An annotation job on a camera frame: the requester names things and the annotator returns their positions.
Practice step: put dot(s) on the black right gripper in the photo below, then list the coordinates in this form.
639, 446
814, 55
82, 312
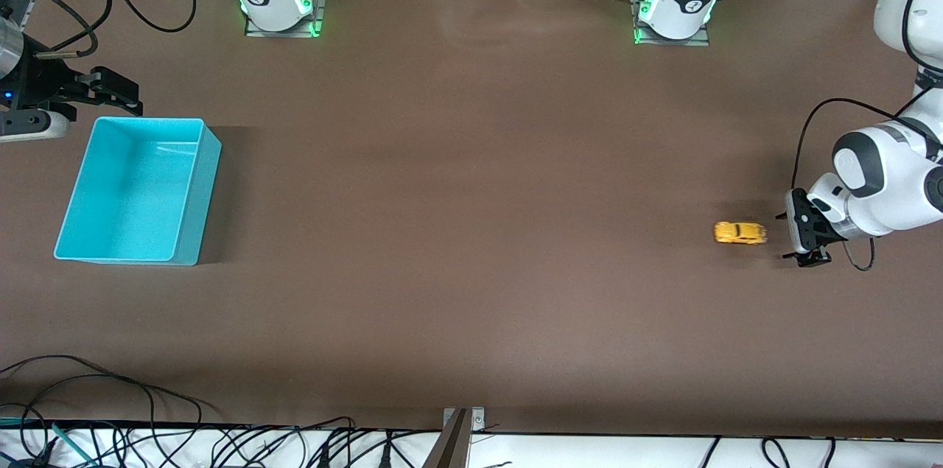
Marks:
43, 82

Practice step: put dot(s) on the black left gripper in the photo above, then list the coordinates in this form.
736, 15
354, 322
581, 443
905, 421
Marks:
826, 233

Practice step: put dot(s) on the yellow beetle toy car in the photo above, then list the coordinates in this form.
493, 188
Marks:
739, 233

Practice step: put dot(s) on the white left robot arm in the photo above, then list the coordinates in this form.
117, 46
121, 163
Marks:
891, 180

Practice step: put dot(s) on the turquoise plastic bin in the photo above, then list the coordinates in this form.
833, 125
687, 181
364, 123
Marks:
129, 195

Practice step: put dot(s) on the grey metal bar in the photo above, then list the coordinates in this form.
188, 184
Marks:
449, 446

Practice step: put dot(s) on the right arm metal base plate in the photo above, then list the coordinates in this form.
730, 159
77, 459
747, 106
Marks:
320, 11

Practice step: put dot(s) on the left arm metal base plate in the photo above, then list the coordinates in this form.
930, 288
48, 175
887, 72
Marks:
674, 42

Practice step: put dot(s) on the small metal bracket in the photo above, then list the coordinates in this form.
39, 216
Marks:
477, 420

